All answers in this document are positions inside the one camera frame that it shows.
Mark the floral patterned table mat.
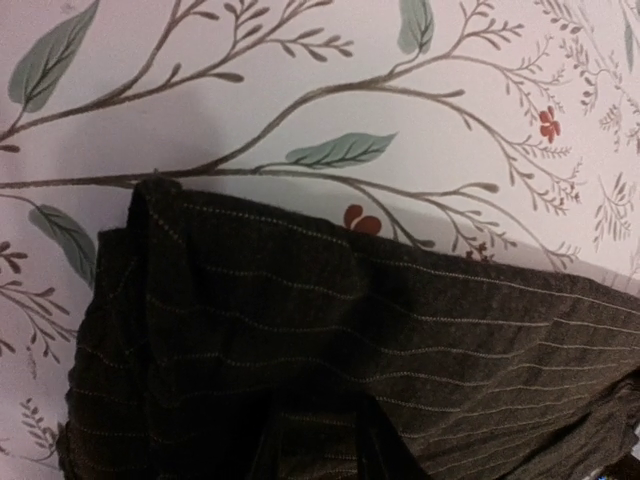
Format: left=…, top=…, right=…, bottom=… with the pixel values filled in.
left=1, top=1, right=639, bottom=479

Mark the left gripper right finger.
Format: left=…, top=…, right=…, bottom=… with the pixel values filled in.
left=355, top=395, right=430, bottom=480

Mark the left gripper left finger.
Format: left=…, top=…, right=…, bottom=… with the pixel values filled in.
left=246, top=399, right=284, bottom=480

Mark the black striped garment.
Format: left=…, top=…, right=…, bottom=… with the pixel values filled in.
left=57, top=178, right=639, bottom=479

